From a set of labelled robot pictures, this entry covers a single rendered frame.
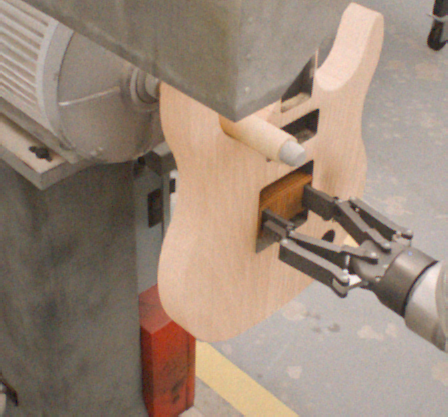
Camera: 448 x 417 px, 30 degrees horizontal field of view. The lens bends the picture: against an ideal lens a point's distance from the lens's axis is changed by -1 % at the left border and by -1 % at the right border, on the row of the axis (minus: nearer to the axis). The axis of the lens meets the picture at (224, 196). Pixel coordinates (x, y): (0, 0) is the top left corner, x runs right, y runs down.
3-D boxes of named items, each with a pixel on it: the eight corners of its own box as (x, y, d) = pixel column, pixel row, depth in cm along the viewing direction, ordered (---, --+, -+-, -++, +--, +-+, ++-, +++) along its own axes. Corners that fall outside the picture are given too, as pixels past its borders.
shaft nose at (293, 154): (286, 163, 87) (275, 158, 85) (297, 143, 87) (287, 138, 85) (300, 172, 86) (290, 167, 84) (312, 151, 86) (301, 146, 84)
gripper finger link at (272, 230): (300, 248, 98) (284, 260, 96) (268, 229, 101) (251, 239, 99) (301, 238, 97) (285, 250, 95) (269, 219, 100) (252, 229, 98)
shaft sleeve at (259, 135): (171, 99, 97) (155, 92, 95) (184, 75, 97) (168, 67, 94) (286, 167, 87) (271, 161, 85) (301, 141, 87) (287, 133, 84)
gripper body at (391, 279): (395, 333, 91) (330, 291, 97) (437, 298, 97) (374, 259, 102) (408, 283, 87) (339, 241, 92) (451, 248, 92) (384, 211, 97)
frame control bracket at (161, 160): (144, 166, 125) (144, 145, 123) (233, 120, 136) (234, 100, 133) (162, 178, 123) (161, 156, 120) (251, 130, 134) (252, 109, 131)
